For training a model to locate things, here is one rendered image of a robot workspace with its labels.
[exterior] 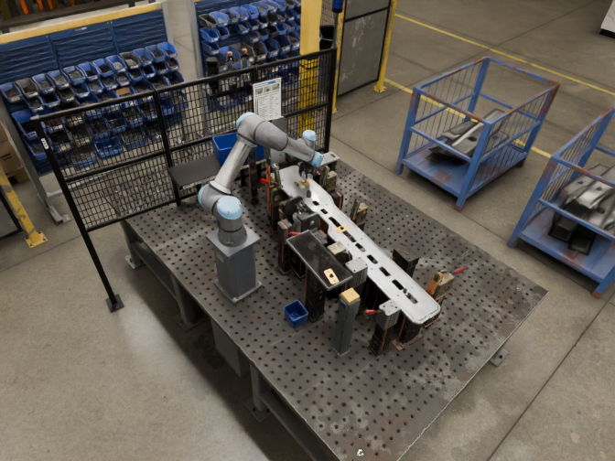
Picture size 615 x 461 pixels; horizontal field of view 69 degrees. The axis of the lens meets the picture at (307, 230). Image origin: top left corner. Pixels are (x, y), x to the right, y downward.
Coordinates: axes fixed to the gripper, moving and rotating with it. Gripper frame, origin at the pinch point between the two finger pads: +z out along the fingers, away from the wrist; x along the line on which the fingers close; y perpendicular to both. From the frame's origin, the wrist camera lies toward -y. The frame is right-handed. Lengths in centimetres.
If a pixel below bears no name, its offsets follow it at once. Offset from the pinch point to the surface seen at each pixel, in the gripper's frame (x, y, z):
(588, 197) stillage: 213, 88, 43
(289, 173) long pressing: -3.0, -13.2, 2.9
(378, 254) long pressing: 0, 73, 1
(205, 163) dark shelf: -46, -47, 0
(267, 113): 5, -55, -17
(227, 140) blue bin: -27, -52, -8
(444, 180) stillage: 179, -20, 87
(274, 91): 10, -55, -32
